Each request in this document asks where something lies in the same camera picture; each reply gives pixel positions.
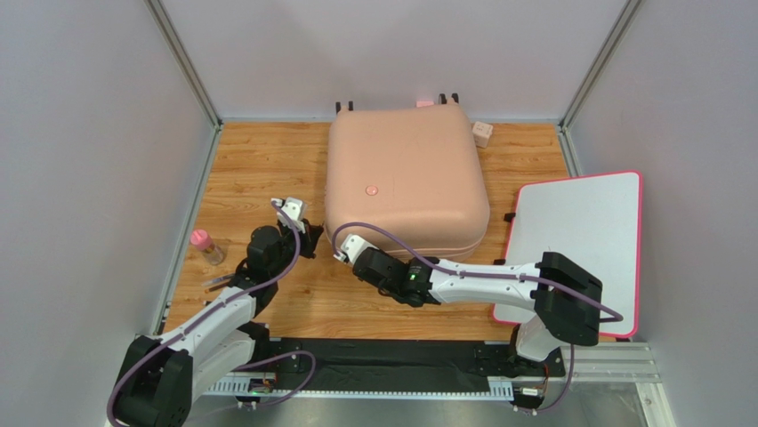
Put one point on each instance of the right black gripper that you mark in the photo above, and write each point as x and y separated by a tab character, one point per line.
358	263

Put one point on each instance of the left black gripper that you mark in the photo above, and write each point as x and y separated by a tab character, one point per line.
310	238

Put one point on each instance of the pink suitcase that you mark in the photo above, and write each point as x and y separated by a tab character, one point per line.
415	173

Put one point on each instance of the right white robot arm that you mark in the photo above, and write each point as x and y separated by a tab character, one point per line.
563	299

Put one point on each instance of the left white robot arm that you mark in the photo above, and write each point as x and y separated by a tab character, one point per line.
162	376

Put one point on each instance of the pink capped bottle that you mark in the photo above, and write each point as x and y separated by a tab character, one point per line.
206	246

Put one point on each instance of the white board pink edge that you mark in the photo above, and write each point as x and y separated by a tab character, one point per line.
595	221

